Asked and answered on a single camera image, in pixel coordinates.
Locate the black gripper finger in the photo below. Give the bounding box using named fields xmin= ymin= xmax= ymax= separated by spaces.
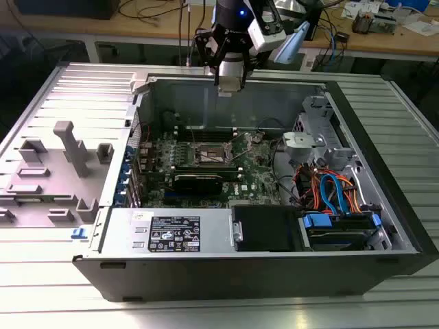
xmin=194 ymin=29 xmax=224 ymax=86
xmin=236 ymin=34 xmax=259 ymax=88

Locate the silver CPU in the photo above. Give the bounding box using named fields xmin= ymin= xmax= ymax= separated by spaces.
xmin=217 ymin=75 xmax=243 ymax=97

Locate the metal socket cover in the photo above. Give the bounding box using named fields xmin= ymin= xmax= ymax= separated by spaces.
xmin=223 ymin=132 xmax=254 ymax=162

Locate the CPU socket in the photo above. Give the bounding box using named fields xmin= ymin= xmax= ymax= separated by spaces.
xmin=193 ymin=139 xmax=237 ymax=168

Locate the finned CPU cooler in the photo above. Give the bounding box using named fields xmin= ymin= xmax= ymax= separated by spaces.
xmin=353 ymin=10 xmax=375 ymax=34

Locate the black round component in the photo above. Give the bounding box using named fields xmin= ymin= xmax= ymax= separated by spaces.
xmin=161 ymin=109 xmax=176 ymax=130

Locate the grey corner fixture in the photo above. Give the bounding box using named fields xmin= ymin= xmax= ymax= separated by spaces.
xmin=130 ymin=73 xmax=156 ymax=95

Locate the black upright box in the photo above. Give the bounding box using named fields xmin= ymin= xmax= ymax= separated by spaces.
xmin=307 ymin=3 xmax=325 ymax=42

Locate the green motherboard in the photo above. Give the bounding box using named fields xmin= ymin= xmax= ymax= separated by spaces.
xmin=137 ymin=127 xmax=299 ymax=210

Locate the graphics expansion card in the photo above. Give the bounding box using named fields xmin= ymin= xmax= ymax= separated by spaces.
xmin=171 ymin=173 xmax=224 ymax=198

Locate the printed white paper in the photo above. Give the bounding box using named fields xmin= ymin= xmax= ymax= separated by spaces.
xmin=341 ymin=1 xmax=381 ymax=18

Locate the wooden desk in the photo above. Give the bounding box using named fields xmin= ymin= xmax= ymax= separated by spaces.
xmin=0 ymin=0 xmax=439 ymax=64

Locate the grey electronic device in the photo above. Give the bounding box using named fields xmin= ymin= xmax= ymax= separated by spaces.
xmin=372 ymin=5 xmax=405 ymax=35

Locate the hard disk in blue carrier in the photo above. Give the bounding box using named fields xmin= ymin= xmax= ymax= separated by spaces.
xmin=300 ymin=210 xmax=383 ymax=251

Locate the black computer tower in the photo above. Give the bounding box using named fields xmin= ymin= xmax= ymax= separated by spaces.
xmin=15 ymin=0 xmax=121 ymax=20

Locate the silver power supply unit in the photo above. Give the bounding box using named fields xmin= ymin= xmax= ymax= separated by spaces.
xmin=99 ymin=207 xmax=237 ymax=254

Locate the white paper sheet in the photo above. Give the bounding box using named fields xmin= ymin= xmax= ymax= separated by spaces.
xmin=403 ymin=19 xmax=439 ymax=37

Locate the grey parts rack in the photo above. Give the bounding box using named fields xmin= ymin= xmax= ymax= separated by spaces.
xmin=0 ymin=120 xmax=116 ymax=229

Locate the black PC case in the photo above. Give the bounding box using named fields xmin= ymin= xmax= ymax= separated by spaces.
xmin=71 ymin=70 xmax=439 ymax=303

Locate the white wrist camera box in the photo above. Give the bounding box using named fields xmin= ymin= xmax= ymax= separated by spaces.
xmin=247 ymin=1 xmax=287 ymax=53

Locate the black wire loop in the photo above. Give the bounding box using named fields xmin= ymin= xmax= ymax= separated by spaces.
xmin=256 ymin=117 xmax=287 ymax=138

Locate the silver metal bracket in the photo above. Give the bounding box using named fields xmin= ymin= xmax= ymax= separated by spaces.
xmin=281 ymin=132 xmax=327 ymax=162

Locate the red orange wire bundle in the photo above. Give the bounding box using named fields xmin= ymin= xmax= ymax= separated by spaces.
xmin=293 ymin=163 xmax=322 ymax=208

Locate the blue data wire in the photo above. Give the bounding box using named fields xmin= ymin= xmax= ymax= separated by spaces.
xmin=320 ymin=173 xmax=347 ymax=215

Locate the orange power wire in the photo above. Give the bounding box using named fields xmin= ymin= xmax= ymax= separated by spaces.
xmin=313 ymin=167 xmax=364 ymax=215

